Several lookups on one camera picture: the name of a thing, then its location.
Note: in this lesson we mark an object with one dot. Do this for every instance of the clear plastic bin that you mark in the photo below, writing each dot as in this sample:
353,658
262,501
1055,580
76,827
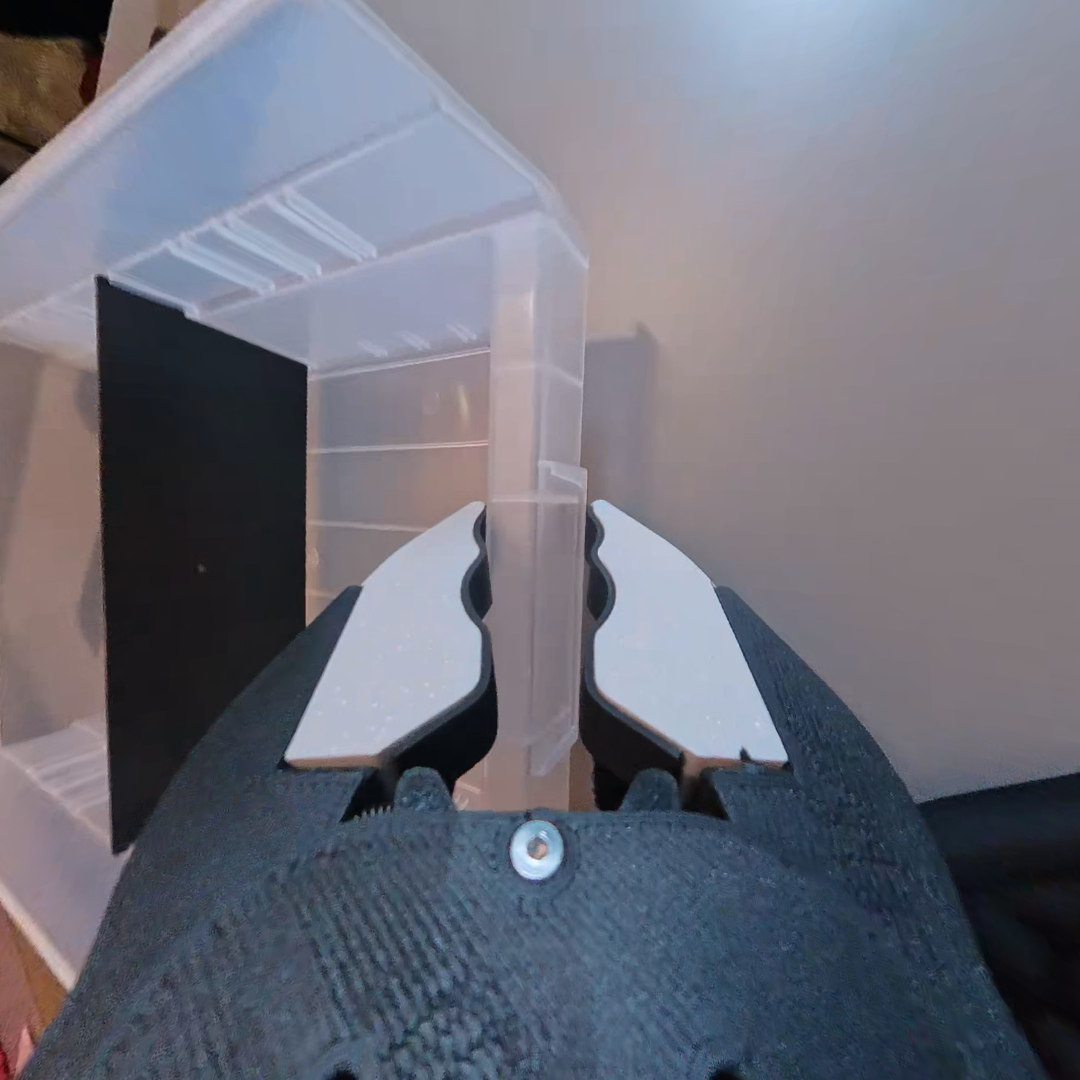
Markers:
294,126

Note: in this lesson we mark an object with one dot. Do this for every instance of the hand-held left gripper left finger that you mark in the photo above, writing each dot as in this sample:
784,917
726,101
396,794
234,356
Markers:
396,658

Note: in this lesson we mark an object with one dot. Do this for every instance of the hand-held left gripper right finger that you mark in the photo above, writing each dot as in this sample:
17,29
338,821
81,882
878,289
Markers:
683,658

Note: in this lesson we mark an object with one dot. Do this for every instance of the black divider panel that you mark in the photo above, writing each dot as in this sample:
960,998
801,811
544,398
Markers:
202,506

